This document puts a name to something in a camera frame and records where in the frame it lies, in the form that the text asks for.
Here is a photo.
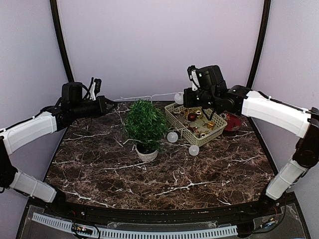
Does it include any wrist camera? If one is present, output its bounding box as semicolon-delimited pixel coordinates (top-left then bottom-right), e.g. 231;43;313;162
61;77;102;103
187;65;227;91

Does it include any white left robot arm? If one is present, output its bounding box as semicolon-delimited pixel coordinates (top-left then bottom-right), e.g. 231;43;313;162
0;96;117;203

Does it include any left black frame post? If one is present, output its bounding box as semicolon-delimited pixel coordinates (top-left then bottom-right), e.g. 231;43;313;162
49;0;82;109

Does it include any white slotted cable duct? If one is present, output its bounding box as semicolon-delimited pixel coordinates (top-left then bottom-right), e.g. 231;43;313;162
31;213;238;239

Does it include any gold gift box ornament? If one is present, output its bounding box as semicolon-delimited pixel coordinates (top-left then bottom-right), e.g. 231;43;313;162
207;121;215;130

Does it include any pale green perforated basket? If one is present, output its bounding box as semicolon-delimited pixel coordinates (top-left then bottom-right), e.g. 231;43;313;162
164;103;227;147

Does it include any black front table rail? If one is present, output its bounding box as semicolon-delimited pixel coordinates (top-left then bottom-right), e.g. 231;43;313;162
47;202;265;225

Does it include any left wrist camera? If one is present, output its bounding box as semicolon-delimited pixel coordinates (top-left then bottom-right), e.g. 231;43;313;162
61;77;102;103

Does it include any small green christmas tree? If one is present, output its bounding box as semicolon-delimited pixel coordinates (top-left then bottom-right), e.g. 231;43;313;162
125;100;168;162

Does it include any clear string light wire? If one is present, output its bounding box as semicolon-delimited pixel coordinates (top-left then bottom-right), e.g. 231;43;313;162
113;92;197;150

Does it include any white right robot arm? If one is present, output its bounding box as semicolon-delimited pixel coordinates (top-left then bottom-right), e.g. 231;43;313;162
183;85;319;201

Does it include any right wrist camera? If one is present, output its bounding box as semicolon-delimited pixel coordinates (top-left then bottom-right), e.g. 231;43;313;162
187;65;227;91

